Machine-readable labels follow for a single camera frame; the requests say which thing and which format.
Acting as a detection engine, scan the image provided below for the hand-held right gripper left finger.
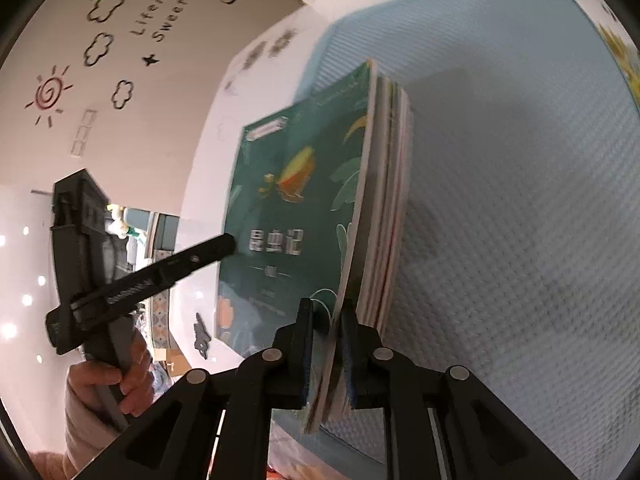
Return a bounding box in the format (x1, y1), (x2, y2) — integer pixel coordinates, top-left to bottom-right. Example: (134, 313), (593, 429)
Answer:
(70, 298), (317, 480)

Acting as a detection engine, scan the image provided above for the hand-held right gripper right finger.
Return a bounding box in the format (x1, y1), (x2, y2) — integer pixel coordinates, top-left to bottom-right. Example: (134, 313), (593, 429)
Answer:
(340, 301), (581, 480)

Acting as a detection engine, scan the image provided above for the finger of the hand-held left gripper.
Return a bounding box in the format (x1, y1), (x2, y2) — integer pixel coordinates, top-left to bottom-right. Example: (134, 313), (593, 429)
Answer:
(165, 232), (237, 282)

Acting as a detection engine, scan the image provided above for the dark green book orange insect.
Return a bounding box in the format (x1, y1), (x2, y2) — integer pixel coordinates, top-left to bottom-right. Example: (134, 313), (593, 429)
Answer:
(214, 59), (379, 436)

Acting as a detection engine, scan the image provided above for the stack of thin books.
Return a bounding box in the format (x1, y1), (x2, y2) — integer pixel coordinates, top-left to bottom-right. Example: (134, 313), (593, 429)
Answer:
(350, 76), (417, 328)

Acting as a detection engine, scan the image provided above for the person's left forearm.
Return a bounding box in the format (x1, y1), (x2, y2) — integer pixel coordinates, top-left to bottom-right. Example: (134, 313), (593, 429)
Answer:
(27, 385), (131, 480)

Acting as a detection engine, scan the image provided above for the person's left hand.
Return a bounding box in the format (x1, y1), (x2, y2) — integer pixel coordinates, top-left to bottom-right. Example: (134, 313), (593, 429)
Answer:
(66, 331), (157, 418)

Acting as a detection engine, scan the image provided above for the light blue textured mat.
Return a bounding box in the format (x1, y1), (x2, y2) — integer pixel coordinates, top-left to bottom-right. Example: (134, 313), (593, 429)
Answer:
(280, 0), (640, 478)

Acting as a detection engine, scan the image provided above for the cloud and text wall decal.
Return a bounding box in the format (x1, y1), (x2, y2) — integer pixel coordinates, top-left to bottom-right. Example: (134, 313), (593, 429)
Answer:
(25, 0), (251, 156)

